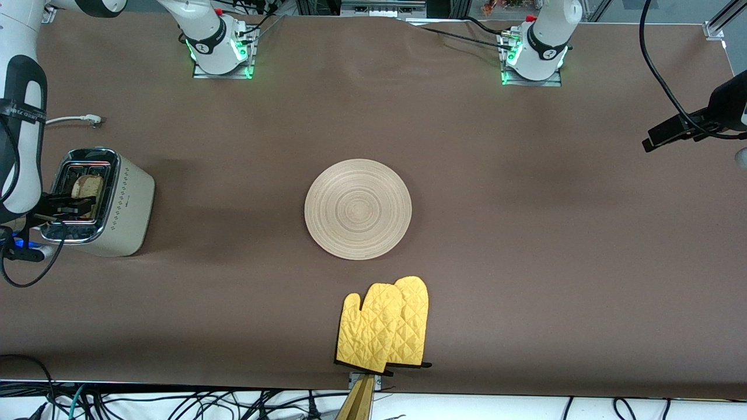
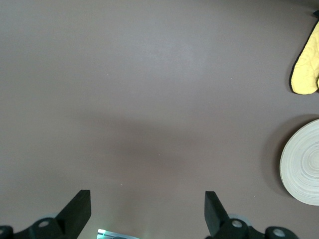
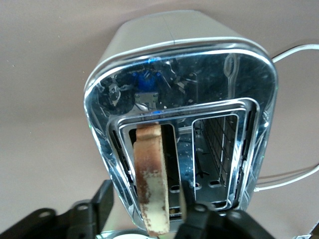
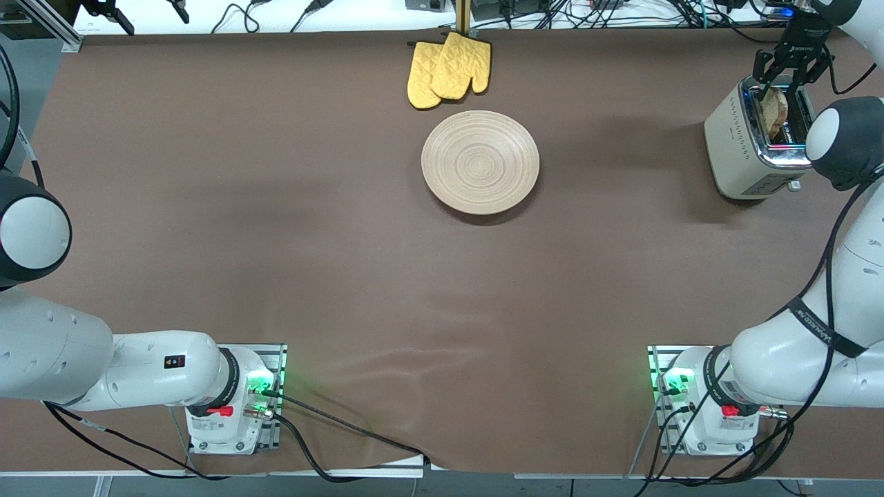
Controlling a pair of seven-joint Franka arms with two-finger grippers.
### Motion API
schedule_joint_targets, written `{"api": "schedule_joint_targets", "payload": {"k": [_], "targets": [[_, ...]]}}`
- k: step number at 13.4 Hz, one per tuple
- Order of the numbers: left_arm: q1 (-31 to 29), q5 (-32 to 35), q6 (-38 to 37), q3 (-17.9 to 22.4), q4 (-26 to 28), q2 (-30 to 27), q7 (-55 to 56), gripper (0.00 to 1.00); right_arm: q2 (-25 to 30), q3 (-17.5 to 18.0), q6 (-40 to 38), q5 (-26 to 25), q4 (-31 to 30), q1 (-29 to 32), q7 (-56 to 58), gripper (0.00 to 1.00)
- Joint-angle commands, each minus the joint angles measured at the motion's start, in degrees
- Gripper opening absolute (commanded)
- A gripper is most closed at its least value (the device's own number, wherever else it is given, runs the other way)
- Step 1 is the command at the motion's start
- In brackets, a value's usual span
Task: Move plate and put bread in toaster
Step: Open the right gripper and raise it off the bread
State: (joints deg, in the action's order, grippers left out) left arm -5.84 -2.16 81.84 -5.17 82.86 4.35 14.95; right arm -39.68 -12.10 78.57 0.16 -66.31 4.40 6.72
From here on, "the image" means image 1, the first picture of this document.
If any slice of brown bread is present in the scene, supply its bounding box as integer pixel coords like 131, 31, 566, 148
71, 175, 104, 219

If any round wooden plate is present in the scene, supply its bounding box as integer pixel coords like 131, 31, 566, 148
304, 159, 413, 261

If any cream and chrome toaster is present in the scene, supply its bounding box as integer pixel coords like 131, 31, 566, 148
40, 147, 156, 257

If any brown table cover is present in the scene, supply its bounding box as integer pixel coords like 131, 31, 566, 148
0, 9, 747, 400

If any yellow quilted oven mitt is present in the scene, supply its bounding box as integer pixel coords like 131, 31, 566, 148
335, 283, 404, 375
385, 276, 432, 369

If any grey background equipment box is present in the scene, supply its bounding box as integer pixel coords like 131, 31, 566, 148
340, 0, 430, 18

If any wooden stick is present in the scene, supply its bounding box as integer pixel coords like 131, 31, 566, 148
336, 375, 377, 420

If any white toaster power cable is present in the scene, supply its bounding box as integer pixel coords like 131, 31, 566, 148
46, 114, 103, 128

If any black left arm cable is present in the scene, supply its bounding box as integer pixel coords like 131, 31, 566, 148
640, 0, 747, 141

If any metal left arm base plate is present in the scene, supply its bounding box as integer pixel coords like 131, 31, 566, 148
501, 32, 563, 87

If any black floor cable loop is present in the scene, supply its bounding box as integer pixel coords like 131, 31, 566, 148
0, 353, 57, 420

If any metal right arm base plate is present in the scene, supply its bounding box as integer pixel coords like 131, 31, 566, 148
193, 26, 257, 79

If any green floor cable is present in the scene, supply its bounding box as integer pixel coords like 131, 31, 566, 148
68, 384, 87, 420

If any black base power cable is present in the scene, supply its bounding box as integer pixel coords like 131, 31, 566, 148
403, 16, 517, 50

